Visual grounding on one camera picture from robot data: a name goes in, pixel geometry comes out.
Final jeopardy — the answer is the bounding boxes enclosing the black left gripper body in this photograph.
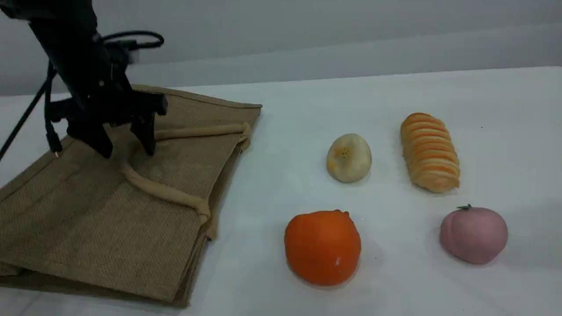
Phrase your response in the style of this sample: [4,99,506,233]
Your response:
[46,42,168,132]

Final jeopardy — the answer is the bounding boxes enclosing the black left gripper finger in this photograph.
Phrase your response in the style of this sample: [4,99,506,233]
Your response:
[67,124,114,159]
[130,114,157,157]

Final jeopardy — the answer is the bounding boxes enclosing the brown jute bag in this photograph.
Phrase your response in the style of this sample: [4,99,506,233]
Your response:
[0,85,263,308]

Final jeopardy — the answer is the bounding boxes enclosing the long striped bread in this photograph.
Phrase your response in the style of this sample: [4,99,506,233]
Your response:
[400,112,461,194]

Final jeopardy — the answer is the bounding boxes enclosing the pink peach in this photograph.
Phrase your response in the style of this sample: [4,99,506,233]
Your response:
[440,204,509,266]

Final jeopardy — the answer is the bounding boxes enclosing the pale round bun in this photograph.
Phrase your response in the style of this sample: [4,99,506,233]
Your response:
[326,133,373,183]

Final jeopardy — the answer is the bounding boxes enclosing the orange fruit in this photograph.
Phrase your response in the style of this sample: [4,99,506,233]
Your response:
[284,209,362,287]

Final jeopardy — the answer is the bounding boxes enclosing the black cable with plug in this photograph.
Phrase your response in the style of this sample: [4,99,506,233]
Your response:
[43,66,63,155]

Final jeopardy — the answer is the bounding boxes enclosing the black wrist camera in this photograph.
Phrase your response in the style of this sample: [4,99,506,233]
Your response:
[105,39,141,66]

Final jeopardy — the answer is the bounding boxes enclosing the thin black cable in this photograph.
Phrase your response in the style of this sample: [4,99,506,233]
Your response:
[0,64,58,161]

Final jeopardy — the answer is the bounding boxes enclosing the looped black camera cable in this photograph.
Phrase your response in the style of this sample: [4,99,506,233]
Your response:
[102,30,165,50]

